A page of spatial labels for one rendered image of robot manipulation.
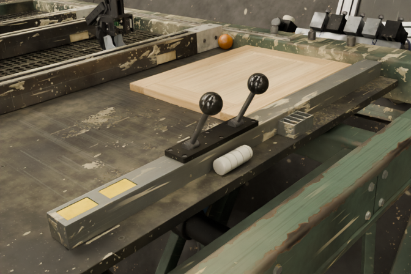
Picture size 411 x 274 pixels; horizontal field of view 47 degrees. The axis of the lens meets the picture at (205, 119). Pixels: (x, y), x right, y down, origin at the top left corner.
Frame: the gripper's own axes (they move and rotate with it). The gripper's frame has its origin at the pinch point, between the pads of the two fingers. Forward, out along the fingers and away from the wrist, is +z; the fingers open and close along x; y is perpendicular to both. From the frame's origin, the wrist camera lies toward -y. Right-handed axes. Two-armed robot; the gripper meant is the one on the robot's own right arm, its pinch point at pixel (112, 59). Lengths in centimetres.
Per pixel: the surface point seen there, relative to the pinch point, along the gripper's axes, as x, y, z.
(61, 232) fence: -57, 66, 0
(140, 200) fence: -44, 67, 0
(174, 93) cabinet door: -8.7, 36.7, 0.2
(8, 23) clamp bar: -4, -59, -4
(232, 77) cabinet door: 9.8, 39.3, 0.4
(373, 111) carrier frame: 98, 41, 38
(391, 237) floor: 86, 60, 86
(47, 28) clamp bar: -0.2, -37.0, -4.6
